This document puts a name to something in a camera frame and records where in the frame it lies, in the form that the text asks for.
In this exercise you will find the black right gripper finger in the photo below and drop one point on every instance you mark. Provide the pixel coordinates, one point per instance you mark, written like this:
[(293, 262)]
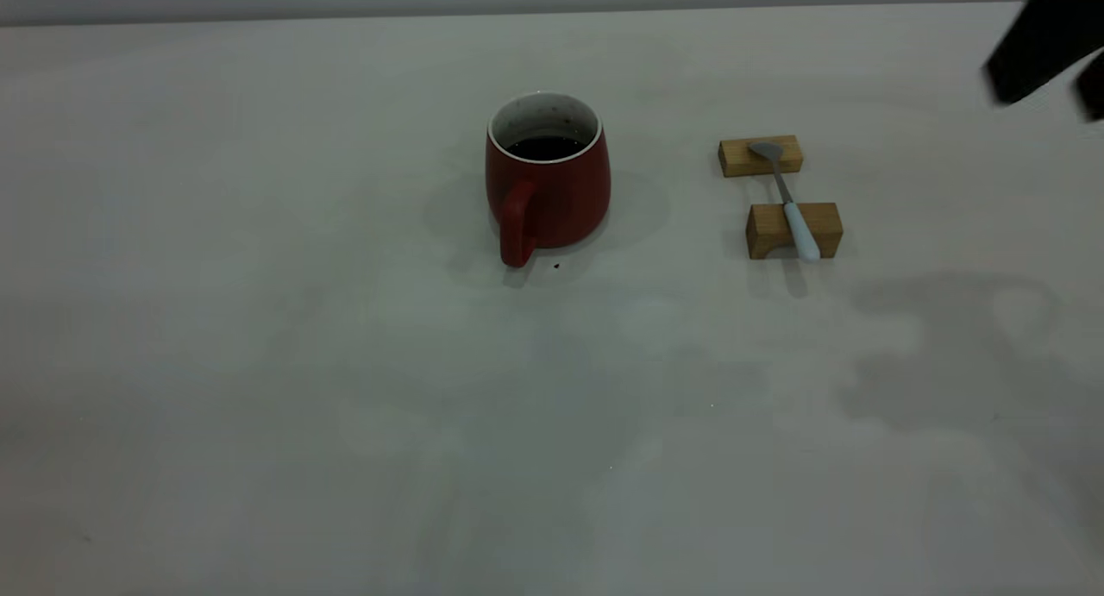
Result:
[(1094, 91), (1048, 35)]

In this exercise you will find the red ceramic cup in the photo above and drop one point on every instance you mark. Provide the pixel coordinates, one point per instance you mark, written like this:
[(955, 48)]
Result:
[(561, 191)]

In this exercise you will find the flat rectangular wooden block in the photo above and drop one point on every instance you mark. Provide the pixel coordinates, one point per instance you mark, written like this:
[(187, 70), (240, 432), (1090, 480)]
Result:
[(733, 160)]

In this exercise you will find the arched wooden block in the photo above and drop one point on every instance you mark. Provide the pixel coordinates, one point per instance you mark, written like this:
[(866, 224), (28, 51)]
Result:
[(763, 227)]

